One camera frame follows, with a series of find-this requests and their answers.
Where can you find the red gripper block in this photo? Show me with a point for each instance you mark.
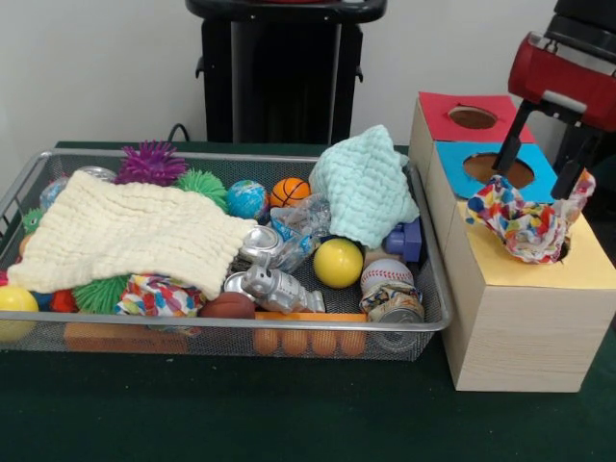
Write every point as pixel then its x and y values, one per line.
pixel 553 82

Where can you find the multicolour confetti print cloth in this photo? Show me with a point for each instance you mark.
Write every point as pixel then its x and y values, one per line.
pixel 524 226
pixel 154 296

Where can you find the cream waffle cloth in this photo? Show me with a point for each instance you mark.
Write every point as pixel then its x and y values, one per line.
pixel 130 231

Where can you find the wooden box with three holes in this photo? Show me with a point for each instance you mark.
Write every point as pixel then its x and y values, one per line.
pixel 520 337

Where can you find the shallow grey mesh bin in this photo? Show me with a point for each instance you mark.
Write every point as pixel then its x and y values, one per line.
pixel 221 344

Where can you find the mint green waffle cloth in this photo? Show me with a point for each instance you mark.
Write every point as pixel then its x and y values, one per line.
pixel 366 187

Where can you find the white baseball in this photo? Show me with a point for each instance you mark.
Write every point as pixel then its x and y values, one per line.
pixel 387 275

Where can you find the crushed printed drink can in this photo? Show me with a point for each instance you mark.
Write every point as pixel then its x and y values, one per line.
pixel 397 310

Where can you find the yellow plastic ball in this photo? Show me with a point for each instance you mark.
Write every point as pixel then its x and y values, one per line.
pixel 338 264

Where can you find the small orange basketball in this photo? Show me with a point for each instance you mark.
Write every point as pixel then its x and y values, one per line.
pixel 289 191

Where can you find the silver robot toy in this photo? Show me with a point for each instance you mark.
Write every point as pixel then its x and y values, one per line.
pixel 279 289

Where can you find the blue globe ball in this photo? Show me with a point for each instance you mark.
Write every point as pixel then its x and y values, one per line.
pixel 246 199

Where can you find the purple spiky rubber ball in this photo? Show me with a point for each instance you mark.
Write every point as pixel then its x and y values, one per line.
pixel 151 163

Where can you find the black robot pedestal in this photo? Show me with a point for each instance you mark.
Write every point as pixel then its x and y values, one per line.
pixel 289 72

